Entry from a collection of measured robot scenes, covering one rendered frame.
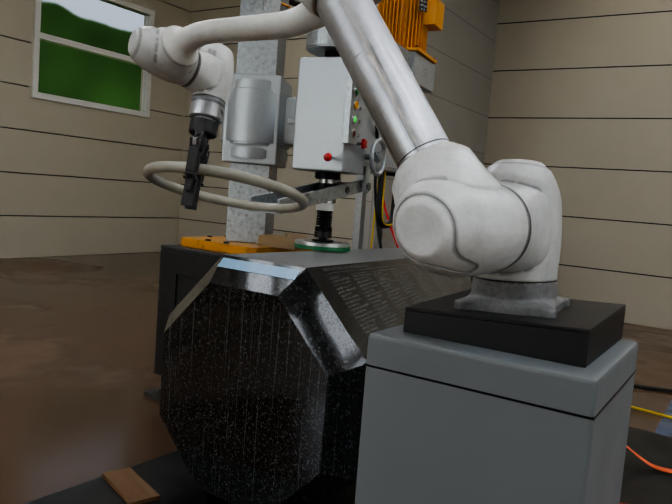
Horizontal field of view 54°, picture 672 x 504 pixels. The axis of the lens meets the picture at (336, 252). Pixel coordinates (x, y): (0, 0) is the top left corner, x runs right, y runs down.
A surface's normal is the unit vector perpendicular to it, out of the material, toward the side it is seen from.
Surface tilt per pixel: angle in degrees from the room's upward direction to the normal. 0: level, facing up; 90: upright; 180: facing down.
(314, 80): 90
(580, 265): 90
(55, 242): 90
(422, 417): 90
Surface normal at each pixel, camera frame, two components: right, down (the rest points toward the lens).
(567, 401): -0.54, 0.04
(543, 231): 0.71, 0.09
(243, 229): -0.11, 0.08
